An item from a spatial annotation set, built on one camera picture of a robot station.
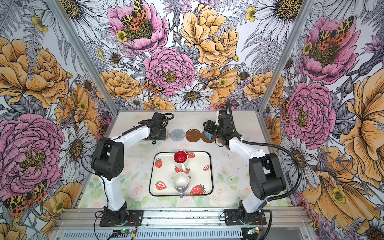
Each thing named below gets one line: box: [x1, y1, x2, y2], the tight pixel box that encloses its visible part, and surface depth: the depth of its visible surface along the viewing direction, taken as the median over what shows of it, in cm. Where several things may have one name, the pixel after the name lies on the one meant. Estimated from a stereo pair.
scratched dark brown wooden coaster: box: [185, 128, 201, 142], surface depth 109 cm
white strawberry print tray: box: [148, 151, 214, 197], surface depth 89 cm
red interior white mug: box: [173, 150, 188, 172], surface depth 91 cm
